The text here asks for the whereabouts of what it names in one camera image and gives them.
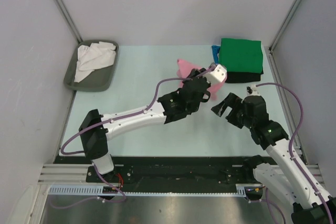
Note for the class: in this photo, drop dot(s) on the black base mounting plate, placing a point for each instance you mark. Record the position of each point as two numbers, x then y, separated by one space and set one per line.
195 175

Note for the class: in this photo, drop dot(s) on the aluminium frame post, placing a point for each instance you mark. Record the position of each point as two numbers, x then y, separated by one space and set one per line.
294 7
68 19

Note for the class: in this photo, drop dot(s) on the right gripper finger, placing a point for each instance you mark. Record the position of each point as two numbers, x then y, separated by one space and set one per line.
228 102
235 118

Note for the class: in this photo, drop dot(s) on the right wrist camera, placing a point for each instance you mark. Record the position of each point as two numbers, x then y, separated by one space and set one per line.
252 90

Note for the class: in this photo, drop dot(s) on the pink t shirt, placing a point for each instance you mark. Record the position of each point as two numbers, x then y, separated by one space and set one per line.
185 68

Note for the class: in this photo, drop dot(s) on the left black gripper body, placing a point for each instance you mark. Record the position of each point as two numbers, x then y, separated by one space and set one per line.
197 73

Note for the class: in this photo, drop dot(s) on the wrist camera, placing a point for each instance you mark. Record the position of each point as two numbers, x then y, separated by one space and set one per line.
217 74
252 90

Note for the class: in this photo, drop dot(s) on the green folded t shirt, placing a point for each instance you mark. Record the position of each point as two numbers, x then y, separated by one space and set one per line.
241 55

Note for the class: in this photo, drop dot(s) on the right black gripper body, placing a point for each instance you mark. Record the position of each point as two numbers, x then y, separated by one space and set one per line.
248 121

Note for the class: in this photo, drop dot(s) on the white t shirt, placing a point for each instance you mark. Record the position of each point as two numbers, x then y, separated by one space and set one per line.
94 57

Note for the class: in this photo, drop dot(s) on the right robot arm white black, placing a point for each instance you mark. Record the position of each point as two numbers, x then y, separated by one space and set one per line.
310 201

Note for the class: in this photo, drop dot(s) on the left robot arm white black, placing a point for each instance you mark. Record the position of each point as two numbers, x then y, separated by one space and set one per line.
97 129

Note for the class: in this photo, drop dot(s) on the blue folded t shirt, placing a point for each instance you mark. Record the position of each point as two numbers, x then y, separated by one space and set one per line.
215 53

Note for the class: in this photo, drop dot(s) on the right aluminium frame post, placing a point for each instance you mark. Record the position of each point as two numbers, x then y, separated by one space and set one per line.
294 7

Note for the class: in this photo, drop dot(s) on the grey fabric basket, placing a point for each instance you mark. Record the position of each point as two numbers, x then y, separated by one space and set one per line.
97 81

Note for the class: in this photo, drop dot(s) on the black folded t shirt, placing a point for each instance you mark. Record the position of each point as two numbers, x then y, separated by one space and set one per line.
243 77

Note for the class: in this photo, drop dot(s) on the left aluminium frame post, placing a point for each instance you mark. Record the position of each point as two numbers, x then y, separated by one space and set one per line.
68 19

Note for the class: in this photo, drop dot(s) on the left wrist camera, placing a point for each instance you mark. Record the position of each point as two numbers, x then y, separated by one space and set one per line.
217 74

